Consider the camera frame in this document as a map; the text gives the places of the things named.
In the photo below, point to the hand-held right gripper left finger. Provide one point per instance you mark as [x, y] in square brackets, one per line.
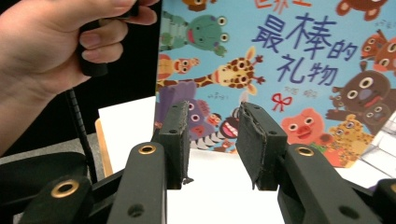
[176, 149]

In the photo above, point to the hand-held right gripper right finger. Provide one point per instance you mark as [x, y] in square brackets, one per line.
[261, 149]

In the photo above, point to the animal picture book green back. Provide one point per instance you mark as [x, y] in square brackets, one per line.
[280, 93]

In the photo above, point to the white board table cover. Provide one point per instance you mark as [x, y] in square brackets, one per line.
[218, 193]

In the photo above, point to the wooden table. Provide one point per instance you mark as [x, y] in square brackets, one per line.
[104, 149]

